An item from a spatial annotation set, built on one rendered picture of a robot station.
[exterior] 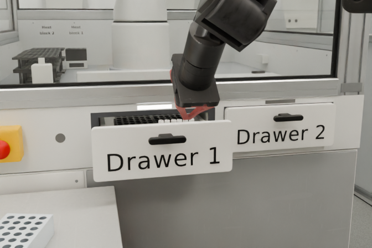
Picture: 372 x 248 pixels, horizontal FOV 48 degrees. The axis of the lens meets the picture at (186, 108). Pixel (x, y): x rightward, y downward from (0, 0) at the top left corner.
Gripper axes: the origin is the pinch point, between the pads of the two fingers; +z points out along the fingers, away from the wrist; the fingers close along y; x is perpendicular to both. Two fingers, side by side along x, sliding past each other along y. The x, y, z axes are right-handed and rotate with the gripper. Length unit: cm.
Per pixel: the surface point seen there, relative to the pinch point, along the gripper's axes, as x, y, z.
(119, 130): 11.3, 2.2, 10.2
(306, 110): -35.7, 10.3, 18.4
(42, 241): 25.4, -17.8, 11.4
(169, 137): 2.0, -1.0, 8.4
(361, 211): -142, 29, 161
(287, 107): -30.5, 11.0, 17.7
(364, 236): -124, 9, 143
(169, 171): 1.4, -4.3, 16.7
